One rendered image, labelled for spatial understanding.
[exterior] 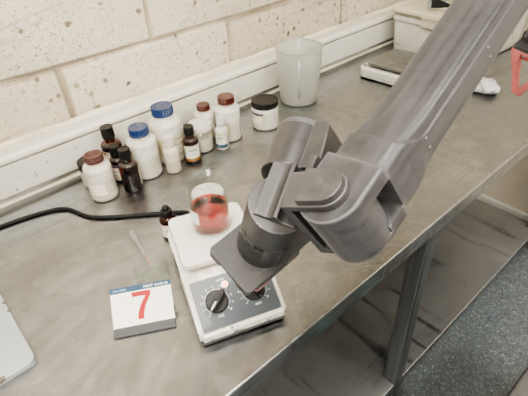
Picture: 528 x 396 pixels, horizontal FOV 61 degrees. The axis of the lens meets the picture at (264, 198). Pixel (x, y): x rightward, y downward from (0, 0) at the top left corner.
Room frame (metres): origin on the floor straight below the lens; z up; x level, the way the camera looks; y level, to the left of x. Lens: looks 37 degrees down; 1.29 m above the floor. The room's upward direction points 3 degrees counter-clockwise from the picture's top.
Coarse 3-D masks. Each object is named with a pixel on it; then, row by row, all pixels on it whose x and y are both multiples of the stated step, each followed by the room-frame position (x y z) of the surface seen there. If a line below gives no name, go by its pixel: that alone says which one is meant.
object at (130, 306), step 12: (156, 288) 0.46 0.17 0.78; (168, 288) 0.46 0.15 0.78; (120, 300) 0.45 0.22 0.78; (132, 300) 0.45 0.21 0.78; (144, 300) 0.45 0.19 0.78; (156, 300) 0.45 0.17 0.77; (168, 300) 0.45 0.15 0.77; (120, 312) 0.43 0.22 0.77; (132, 312) 0.43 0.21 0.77; (144, 312) 0.43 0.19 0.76; (156, 312) 0.43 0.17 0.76; (168, 312) 0.43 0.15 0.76
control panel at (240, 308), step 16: (192, 288) 0.43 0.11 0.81; (208, 288) 0.43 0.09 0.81; (224, 288) 0.43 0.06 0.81; (272, 288) 0.44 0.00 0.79; (240, 304) 0.42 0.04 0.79; (256, 304) 0.42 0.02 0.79; (272, 304) 0.42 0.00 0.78; (208, 320) 0.39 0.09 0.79; (224, 320) 0.39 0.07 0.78; (240, 320) 0.40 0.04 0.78
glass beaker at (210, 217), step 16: (192, 176) 0.56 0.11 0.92; (208, 176) 0.57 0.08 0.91; (192, 192) 0.55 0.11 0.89; (208, 192) 0.57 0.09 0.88; (224, 192) 0.52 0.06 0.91; (192, 208) 0.51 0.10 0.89; (208, 208) 0.51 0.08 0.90; (224, 208) 0.52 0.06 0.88; (192, 224) 0.52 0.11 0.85; (208, 224) 0.51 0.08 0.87; (224, 224) 0.52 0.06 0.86
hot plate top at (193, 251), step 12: (180, 216) 0.56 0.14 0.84; (240, 216) 0.55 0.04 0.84; (180, 228) 0.53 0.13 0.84; (192, 228) 0.53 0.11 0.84; (180, 240) 0.51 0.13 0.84; (192, 240) 0.50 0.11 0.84; (204, 240) 0.50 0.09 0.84; (216, 240) 0.50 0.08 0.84; (180, 252) 0.48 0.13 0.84; (192, 252) 0.48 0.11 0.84; (204, 252) 0.48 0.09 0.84; (192, 264) 0.45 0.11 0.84; (204, 264) 0.46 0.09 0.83
